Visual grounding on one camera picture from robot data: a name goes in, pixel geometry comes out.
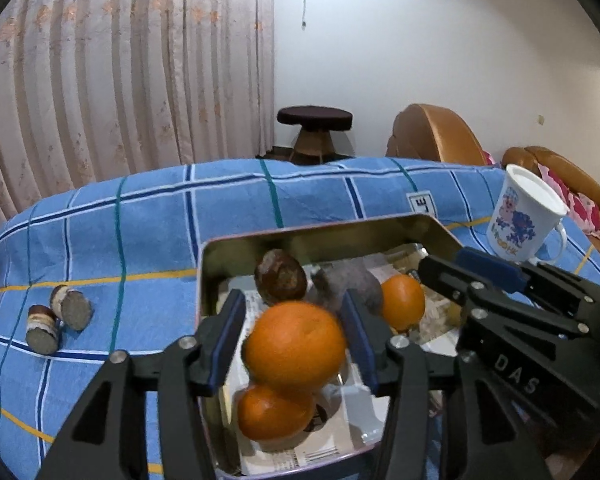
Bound small fiducial marker tag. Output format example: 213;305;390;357
409;191;435;215

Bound brown leather armchair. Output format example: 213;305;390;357
385;104;488;166

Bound dark round stool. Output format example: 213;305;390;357
276;106;354;165

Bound blue plaid cloth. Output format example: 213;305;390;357
0;156;600;480

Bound pink floral cushion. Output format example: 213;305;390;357
537;162;600;233

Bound brown leather sofa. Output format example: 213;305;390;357
502;146;600;263

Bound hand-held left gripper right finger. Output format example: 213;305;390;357
340;289;553;480

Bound grey round fruit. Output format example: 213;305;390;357
307;260;385;318

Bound white printed mug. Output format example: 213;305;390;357
486;164;570;264

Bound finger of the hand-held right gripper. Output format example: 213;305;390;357
417;254;592;342
454;246;600;307

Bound beige floral curtain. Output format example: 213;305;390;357
0;0;276;241

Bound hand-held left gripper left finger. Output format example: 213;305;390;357
35;289;247;480

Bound dark brown fruit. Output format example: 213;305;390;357
254;249;308;307

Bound orange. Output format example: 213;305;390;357
236;384;317;441
243;300;347;393
380;274;427;332

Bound pink metal tin box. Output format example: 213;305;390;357
197;213;466;480

